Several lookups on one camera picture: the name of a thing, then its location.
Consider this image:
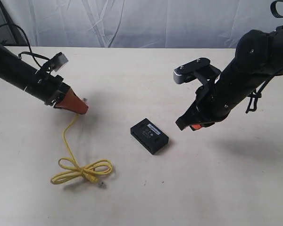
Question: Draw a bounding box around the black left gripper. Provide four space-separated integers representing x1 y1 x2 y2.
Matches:
36 75 89 115

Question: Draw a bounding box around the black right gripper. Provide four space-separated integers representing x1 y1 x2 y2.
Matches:
175 82 231 131

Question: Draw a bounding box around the black network switch box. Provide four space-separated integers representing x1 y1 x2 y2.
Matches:
130 118 169 155

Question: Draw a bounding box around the yellow ethernet cable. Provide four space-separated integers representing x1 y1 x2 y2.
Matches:
50 97 113 189

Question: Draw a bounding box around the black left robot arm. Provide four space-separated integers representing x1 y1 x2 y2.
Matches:
0 24 89 115

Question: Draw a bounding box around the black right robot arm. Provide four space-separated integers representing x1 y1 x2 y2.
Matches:
173 25 283 131

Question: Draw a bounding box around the grey backdrop curtain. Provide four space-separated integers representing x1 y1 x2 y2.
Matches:
0 0 283 48

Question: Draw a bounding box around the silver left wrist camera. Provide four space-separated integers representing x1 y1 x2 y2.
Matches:
39 52 68 73

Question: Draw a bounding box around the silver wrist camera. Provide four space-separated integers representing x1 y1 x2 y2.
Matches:
173 57 221 85
39 52 68 73

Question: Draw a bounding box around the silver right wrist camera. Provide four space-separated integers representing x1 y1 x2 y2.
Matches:
173 57 221 85

